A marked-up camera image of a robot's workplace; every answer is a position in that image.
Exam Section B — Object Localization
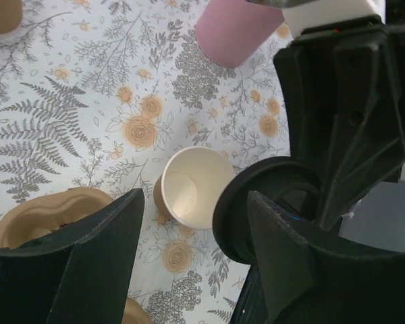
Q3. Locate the brown cardboard cup carrier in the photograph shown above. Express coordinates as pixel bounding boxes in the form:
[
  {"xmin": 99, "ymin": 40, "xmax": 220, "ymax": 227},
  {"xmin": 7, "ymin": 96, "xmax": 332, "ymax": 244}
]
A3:
[{"xmin": 0, "ymin": 188, "xmax": 153, "ymax": 324}]

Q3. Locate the black plastic cup lid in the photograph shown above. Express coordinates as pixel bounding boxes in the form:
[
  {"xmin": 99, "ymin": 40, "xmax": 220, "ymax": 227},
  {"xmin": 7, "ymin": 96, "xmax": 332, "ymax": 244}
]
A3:
[{"xmin": 213, "ymin": 157, "xmax": 321, "ymax": 265}]

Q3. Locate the floral table mat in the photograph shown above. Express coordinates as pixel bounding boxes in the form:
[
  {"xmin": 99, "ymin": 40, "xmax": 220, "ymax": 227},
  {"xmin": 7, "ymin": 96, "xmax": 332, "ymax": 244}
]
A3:
[{"xmin": 0, "ymin": 0, "xmax": 405, "ymax": 324}]

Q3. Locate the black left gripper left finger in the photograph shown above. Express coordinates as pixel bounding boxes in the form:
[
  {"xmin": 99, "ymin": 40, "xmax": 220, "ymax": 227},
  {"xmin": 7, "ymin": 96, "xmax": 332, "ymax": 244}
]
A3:
[{"xmin": 0, "ymin": 188, "xmax": 146, "ymax": 324}]

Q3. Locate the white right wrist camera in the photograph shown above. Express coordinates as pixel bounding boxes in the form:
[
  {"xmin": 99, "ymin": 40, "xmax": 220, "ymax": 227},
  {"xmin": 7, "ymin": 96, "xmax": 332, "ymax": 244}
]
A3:
[{"xmin": 249, "ymin": 0, "xmax": 382, "ymax": 38}]

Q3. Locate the pink cup holder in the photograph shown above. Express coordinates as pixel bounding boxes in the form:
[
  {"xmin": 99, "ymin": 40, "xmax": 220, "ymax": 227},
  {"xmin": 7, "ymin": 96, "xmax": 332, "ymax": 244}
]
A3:
[{"xmin": 195, "ymin": 0, "xmax": 284, "ymax": 68}]

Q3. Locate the brown paper cup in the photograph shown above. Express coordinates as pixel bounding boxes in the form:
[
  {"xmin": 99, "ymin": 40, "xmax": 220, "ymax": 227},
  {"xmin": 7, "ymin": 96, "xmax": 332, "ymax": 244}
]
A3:
[{"xmin": 153, "ymin": 146, "xmax": 236, "ymax": 230}]

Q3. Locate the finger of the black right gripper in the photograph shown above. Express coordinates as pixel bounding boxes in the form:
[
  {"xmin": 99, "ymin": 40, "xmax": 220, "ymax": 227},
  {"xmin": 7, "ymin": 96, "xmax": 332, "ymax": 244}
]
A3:
[
  {"xmin": 319, "ymin": 28, "xmax": 405, "ymax": 231},
  {"xmin": 273, "ymin": 45, "xmax": 324, "ymax": 162}
]

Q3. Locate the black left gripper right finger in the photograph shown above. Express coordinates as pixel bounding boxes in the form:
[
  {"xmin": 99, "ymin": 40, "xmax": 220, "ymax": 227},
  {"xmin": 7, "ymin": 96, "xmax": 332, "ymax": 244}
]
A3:
[{"xmin": 246, "ymin": 190, "xmax": 405, "ymax": 324}]

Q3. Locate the stack of brown paper cups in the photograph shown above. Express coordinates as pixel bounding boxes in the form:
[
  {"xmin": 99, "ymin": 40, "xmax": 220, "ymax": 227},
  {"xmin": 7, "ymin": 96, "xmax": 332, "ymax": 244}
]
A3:
[{"xmin": 0, "ymin": 0, "xmax": 23, "ymax": 35}]

